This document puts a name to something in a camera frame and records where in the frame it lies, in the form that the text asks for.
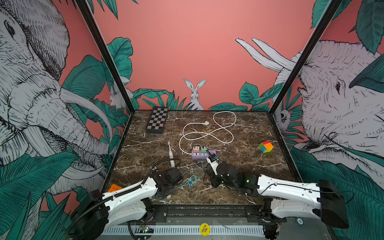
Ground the pale pink electric toothbrush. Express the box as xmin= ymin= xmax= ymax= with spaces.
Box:
xmin=168 ymin=141 xmax=175 ymax=168

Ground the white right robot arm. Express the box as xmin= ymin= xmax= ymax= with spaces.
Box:
xmin=207 ymin=160 xmax=350 ymax=229

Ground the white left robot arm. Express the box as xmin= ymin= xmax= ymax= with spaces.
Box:
xmin=65 ymin=167 xmax=183 ymax=240

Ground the purple power strip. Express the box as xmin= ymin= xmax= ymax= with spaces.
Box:
xmin=191 ymin=150 xmax=216 ymax=160

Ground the black white chessboard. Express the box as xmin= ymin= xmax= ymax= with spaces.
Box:
xmin=146 ymin=107 xmax=169 ymax=134

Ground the yellow round sticker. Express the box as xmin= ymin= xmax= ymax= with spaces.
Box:
xmin=200 ymin=223 xmax=211 ymax=236

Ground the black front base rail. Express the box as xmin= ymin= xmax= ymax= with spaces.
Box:
xmin=149 ymin=204 xmax=281 ymax=225

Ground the white power strip cord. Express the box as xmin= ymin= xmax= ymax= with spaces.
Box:
xmin=178 ymin=110 xmax=238 ymax=155

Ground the white ribbed cable duct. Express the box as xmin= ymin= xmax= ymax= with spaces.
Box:
xmin=101 ymin=224 xmax=265 ymax=236

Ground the black left frame post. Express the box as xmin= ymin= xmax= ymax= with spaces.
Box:
xmin=76 ymin=0 xmax=135 ymax=114

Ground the black frame post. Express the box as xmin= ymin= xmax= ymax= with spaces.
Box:
xmin=76 ymin=0 xmax=135 ymax=114
xmin=269 ymin=0 xmax=342 ymax=115

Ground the black right frame post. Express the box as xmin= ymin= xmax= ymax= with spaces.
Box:
xmin=269 ymin=0 xmax=342 ymax=115

